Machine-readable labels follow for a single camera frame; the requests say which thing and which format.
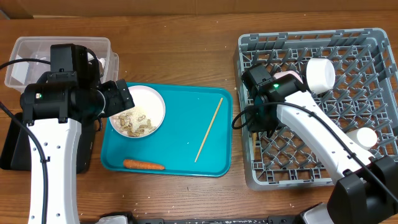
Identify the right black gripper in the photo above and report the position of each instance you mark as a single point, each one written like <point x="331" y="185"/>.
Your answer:
<point x="255" y="124"/>

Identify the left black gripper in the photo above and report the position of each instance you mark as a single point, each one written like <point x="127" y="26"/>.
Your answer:
<point x="119" y="99"/>

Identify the pink bowl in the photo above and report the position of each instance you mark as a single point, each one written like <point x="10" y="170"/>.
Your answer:
<point x="285" y="73"/>

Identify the white medium bowl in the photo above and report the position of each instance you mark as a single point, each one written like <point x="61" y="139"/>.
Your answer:
<point x="320" y="75"/>

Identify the small white cup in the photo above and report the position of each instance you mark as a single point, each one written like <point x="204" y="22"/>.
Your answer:
<point x="366" y="138"/>

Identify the wooden chopstick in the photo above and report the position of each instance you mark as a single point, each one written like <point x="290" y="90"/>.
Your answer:
<point x="254" y="141"/>
<point x="209" y="129"/>

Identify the white napkin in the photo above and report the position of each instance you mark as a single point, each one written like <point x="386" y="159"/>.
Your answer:
<point x="102" y="63"/>

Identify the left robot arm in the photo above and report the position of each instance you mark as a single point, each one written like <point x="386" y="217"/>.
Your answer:
<point x="54" y="112"/>

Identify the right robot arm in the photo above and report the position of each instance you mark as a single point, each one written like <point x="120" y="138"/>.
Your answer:
<point x="365" y="187"/>

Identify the grey dishwasher rack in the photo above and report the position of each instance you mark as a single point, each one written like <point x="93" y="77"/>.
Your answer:
<point x="364" y="95"/>

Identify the large plate with food scraps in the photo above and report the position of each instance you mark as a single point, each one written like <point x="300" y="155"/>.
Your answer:
<point x="145" y="117"/>

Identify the orange carrot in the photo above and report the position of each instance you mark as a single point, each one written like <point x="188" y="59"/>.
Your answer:
<point x="134" y="164"/>

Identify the teal plastic tray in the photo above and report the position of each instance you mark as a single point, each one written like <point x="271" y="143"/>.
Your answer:
<point x="188" y="113"/>

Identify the black plastic bin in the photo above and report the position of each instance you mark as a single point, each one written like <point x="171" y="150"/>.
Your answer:
<point x="16" y="151"/>

